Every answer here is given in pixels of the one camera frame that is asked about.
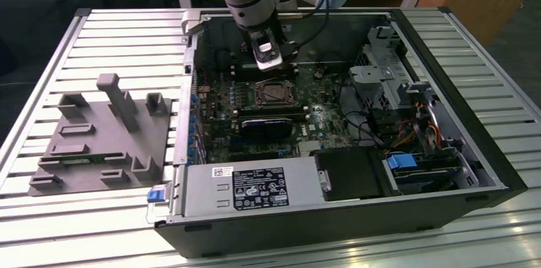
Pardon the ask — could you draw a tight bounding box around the thick black wire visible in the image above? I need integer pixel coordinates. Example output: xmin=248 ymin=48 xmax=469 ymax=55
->
xmin=343 ymin=109 xmax=388 ymax=149

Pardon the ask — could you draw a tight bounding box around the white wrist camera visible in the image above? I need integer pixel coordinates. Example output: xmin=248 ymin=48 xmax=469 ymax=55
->
xmin=249 ymin=37 xmax=285 ymax=73

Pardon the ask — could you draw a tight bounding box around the black plastic fan shroud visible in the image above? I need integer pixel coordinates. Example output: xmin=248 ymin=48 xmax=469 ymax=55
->
xmin=311 ymin=147 xmax=401 ymax=202

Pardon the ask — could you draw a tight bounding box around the small silver chipset heatsink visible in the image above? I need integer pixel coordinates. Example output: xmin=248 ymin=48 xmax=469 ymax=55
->
xmin=297 ymin=140 xmax=324 ymax=155

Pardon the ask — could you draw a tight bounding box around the hard disk in blue carrier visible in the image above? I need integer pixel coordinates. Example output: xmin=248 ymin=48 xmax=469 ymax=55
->
xmin=384 ymin=153 xmax=464 ymax=195

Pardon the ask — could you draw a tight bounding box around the metal socket cover frame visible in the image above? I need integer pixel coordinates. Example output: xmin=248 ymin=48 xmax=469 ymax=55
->
xmin=253 ymin=80 xmax=294 ymax=106

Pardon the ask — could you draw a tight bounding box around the grey metal drive cage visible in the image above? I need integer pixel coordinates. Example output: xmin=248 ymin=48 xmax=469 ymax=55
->
xmin=349 ymin=25 xmax=432 ymax=110

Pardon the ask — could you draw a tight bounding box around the grey parts rack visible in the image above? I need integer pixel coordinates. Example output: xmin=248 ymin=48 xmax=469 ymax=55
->
xmin=26 ymin=73 xmax=174 ymax=198

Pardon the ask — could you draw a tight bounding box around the black open PC case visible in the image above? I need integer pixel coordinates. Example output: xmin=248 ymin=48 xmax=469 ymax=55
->
xmin=153 ymin=6 xmax=530 ymax=252

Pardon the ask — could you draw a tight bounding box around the grey plastic drive latch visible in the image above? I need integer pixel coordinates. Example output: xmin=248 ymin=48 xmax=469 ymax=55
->
xmin=404 ymin=80 xmax=435 ymax=98

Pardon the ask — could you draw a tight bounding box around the silver square CPU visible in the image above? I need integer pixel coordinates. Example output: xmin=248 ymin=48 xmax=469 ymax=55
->
xmin=261 ymin=86 xmax=285 ymax=101

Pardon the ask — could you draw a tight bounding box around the green motherboard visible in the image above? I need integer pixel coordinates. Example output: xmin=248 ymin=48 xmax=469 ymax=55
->
xmin=193 ymin=58 xmax=361 ymax=166

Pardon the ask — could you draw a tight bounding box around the silver power supply with label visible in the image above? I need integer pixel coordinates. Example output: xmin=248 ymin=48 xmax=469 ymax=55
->
xmin=180 ymin=157 xmax=329 ymax=218

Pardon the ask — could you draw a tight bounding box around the grey case handle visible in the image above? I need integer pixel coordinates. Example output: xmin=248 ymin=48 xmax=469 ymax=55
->
xmin=181 ymin=9 xmax=205 ymax=33

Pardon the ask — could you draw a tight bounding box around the blue case latch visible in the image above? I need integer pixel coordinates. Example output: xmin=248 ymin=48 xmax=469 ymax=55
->
xmin=146 ymin=186 xmax=165 ymax=203

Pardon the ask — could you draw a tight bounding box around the black graphics card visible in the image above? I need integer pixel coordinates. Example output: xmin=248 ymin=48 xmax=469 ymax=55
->
xmin=240 ymin=118 xmax=296 ymax=141

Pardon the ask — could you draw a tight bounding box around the black CPU socket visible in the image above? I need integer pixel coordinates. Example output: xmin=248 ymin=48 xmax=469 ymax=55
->
xmin=248 ymin=79 xmax=300 ymax=110

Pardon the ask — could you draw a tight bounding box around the multicoloured wire bundle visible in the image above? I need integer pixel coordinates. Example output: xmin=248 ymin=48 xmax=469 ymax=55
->
xmin=391 ymin=99 xmax=448 ymax=151

